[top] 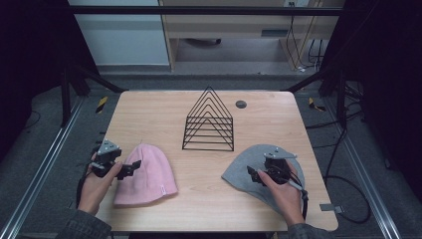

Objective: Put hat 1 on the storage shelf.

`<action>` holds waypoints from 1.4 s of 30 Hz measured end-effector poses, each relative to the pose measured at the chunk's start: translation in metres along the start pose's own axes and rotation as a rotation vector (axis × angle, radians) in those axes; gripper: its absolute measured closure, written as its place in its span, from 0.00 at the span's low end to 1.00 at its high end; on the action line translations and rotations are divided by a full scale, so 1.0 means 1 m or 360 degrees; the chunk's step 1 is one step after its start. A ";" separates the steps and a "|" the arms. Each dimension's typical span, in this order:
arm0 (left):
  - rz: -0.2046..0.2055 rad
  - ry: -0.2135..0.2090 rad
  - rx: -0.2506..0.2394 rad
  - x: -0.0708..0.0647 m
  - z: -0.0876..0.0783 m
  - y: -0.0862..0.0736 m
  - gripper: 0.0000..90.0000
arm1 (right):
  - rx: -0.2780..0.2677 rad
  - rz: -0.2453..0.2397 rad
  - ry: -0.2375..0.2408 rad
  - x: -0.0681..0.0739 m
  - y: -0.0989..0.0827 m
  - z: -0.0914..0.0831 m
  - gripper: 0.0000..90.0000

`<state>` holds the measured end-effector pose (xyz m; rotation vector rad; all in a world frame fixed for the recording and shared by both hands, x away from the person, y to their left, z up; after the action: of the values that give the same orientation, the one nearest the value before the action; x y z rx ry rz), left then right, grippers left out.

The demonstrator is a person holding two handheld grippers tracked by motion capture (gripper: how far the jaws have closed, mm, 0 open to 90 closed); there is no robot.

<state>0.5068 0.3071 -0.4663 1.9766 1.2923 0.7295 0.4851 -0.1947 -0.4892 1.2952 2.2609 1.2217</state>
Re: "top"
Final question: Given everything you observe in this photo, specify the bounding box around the black curtain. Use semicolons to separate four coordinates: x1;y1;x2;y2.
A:
319;0;422;202
0;0;101;162

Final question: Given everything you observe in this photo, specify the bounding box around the grey beanie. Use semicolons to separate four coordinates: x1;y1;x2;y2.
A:
221;143;306;214

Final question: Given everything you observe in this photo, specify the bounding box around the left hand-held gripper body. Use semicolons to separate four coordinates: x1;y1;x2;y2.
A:
90;138;122;178

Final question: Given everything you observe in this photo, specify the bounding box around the person's right hand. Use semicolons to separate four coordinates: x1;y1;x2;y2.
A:
257;158;307;227

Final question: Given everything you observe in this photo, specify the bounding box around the person's left hand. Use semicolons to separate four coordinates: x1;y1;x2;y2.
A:
78;152;123;217

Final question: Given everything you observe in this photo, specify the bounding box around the black floor cable loop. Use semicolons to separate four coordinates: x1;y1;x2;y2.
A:
322;127;372;225

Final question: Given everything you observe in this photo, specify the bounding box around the pink knit beanie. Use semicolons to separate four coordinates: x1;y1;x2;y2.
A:
112;142;179;208

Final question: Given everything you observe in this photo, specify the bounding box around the black metal stand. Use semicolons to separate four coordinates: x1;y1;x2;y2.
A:
60;64;129;128
282;66;349;129

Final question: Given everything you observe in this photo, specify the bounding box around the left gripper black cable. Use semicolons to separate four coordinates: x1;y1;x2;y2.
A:
75;161;96;209

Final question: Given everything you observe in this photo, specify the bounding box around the yellow clamp right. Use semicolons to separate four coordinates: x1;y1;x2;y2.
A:
308;97;326;113

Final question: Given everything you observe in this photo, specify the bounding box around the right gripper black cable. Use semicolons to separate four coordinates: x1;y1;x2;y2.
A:
281;168;310;221

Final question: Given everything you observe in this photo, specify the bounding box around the white cabinet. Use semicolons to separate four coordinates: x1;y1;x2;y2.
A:
68;0;171;67

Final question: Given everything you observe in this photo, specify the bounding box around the yellow black hazard tape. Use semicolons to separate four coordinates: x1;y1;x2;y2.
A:
96;96;109;115

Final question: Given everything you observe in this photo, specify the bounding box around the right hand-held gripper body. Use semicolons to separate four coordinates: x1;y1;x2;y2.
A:
263;145;299;185

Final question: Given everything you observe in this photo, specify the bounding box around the black wire rack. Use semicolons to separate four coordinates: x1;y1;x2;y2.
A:
181;86;235;152

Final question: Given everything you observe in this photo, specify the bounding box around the black cable bundle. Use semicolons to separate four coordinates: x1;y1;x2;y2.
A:
308;39;324;73

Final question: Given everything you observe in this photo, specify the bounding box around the yellow cable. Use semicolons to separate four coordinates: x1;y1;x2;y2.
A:
286;0;324;71

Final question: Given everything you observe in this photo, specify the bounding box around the aluminium floor rail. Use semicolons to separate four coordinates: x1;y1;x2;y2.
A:
322;96;403;239
0;96;86;239

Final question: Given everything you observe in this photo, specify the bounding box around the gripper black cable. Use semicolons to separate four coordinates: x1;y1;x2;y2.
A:
75;161;96;209
281;168;310;221

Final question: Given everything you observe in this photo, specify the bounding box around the grey tape strip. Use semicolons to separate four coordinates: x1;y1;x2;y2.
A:
319;203;345;214

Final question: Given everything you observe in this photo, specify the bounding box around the light wooden desk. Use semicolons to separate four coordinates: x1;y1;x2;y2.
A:
158;0;346;73

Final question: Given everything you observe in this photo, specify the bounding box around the black horizontal frame bar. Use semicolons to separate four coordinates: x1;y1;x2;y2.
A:
68;5;346;17

